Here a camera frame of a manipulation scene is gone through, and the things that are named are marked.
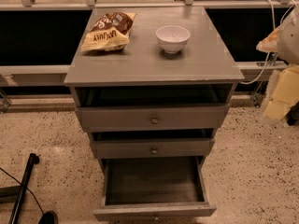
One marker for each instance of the grey bottom drawer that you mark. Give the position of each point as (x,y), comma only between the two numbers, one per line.
(154,188)

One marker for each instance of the grey drawer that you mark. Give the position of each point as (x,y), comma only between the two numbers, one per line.
(154,188)
(123,119)
(159,143)

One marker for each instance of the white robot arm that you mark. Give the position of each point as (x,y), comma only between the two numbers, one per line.
(282,91)

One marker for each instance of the grey wooden drawer cabinet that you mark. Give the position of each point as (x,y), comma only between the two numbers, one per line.
(143,75)

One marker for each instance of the grey top drawer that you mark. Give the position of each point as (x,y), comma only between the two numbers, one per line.
(123,119)

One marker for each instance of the grey middle drawer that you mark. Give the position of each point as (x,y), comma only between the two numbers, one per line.
(159,143)

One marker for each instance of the white ceramic bowl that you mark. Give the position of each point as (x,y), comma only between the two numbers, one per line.
(172,38)

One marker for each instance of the yellow brown chip bag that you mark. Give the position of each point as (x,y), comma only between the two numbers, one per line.
(110,32)

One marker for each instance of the black stand pole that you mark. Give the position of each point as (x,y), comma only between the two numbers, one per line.
(16,194)

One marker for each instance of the black round foot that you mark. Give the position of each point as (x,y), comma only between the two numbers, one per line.
(49,217)

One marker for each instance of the metal railing frame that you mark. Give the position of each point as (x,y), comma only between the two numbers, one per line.
(149,3)

